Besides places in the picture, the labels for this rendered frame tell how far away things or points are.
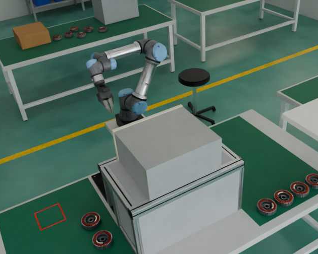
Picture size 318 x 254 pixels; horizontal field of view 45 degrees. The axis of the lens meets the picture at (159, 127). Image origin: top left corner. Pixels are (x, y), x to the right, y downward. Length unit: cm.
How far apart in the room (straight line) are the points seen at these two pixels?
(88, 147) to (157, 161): 243
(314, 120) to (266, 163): 52
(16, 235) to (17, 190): 151
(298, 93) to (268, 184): 118
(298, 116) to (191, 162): 76
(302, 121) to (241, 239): 74
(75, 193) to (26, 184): 144
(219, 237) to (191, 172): 46
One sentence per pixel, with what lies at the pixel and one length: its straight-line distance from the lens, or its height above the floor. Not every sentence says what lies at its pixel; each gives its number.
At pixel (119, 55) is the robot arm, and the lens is 273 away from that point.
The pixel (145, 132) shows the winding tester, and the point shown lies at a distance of 201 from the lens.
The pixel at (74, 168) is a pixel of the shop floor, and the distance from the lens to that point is 398.
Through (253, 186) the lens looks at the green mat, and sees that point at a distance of 252.
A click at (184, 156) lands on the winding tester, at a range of 186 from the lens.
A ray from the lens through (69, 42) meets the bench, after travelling 486.
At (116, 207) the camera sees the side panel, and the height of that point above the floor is 93.
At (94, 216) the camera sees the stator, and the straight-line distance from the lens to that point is 237.
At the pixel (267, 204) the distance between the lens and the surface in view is 238.
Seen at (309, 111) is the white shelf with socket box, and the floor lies 121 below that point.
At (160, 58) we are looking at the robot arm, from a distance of 273.
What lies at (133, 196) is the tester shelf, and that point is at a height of 111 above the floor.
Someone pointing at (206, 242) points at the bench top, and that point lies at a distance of 221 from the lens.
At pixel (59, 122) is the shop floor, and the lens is 472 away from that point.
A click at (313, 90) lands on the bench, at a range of 356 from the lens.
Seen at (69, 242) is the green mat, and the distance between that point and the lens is 232.
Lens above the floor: 249
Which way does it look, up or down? 35 degrees down
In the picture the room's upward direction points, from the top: 5 degrees counter-clockwise
